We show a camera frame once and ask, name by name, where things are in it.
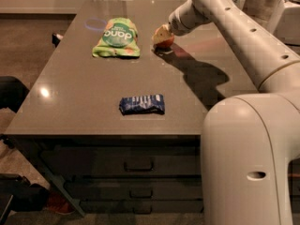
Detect red object on floor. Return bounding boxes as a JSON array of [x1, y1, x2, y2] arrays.
[[45, 192, 74, 215]]

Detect middle left drawer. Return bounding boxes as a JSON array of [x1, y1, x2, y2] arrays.
[[64, 180, 203, 201]]

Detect bottom left drawer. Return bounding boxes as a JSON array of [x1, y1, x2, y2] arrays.
[[80, 200, 203, 215]]

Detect black object on floor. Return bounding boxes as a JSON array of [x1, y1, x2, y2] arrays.
[[0, 173, 49, 218]]

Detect black chair at left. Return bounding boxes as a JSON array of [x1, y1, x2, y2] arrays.
[[0, 76, 29, 113]]

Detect top left drawer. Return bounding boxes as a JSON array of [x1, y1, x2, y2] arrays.
[[40, 147, 200, 177]]

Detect red apple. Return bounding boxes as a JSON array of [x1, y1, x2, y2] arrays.
[[153, 34, 174, 49]]

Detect drawer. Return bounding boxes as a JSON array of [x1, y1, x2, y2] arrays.
[[80, 200, 203, 215], [64, 180, 203, 201], [40, 147, 200, 177]]

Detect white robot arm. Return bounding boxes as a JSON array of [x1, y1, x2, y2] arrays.
[[169, 0, 300, 225]]

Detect small black white object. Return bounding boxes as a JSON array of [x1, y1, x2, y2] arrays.
[[52, 33, 63, 47]]

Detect green snack bag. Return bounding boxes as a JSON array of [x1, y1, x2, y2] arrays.
[[92, 17, 140, 58]]

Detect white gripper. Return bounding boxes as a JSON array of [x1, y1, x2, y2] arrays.
[[152, 4, 199, 44]]

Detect blue snack bar wrapper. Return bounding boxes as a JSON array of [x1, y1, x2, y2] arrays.
[[119, 94, 165, 115]]

